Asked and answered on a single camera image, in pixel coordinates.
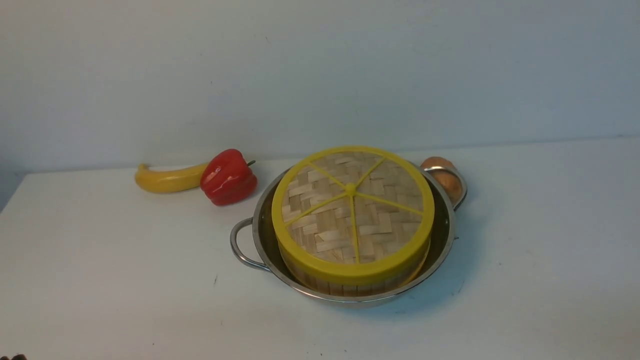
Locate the yellow woven bamboo steamer lid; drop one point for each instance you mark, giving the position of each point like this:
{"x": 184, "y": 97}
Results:
{"x": 347, "y": 193}

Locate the bamboo steamer basket yellow rim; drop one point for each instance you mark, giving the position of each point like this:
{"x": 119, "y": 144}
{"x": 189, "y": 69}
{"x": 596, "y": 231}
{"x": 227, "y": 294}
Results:
{"x": 364, "y": 268}

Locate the stainless steel pot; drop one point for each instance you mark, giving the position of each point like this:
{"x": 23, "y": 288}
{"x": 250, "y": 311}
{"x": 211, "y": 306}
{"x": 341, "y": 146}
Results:
{"x": 442, "y": 239}

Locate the red bell pepper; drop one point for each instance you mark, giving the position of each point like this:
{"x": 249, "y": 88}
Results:
{"x": 228, "y": 178}

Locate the brown onion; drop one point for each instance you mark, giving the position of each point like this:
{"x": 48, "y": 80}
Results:
{"x": 451, "y": 183}

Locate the yellow banana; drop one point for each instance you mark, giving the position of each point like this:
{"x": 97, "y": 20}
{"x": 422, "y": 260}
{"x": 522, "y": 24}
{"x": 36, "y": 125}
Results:
{"x": 169, "y": 181}

